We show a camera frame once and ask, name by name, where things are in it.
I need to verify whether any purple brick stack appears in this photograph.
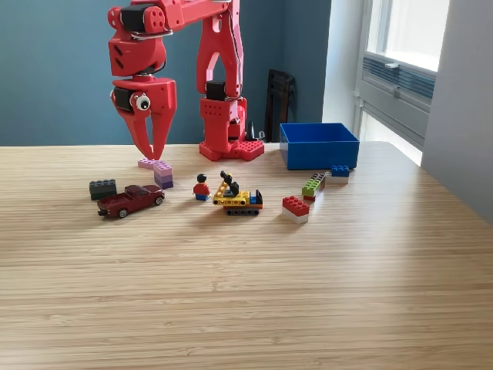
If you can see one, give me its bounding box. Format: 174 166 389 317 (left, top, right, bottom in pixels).
153 160 175 190

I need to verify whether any blue plastic bin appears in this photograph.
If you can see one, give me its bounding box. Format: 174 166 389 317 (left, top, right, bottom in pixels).
279 123 361 171

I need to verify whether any dark grey toy brick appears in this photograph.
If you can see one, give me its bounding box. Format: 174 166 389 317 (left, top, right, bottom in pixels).
89 179 118 201

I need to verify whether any dark red toy pickup truck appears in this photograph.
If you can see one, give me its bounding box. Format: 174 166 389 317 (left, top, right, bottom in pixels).
96 184 166 220

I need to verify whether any toy figure red shirt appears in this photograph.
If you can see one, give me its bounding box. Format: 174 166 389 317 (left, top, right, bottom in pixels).
193 173 213 202

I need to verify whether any black table clamp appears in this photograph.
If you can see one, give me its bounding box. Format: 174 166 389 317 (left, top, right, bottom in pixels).
245 120 267 142

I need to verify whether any small yellow toy digger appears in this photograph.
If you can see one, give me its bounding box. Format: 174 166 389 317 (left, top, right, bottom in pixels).
212 170 264 217

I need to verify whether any black chair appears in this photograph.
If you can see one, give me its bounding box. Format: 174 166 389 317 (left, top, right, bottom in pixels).
263 69 298 143

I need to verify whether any red on white brick stack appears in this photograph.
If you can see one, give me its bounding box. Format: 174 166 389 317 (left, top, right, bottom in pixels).
281 195 310 224

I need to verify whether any green brown red brick stack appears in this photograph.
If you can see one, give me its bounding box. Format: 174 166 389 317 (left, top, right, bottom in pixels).
301 172 327 203

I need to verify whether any blue on white brick stack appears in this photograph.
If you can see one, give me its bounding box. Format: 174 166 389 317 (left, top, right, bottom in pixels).
325 165 350 184

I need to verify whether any grey window vent grille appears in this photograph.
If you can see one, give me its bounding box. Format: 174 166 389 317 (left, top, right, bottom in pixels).
361 53 437 102

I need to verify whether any white window frame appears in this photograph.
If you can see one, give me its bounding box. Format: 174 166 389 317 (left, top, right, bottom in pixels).
360 0 451 74

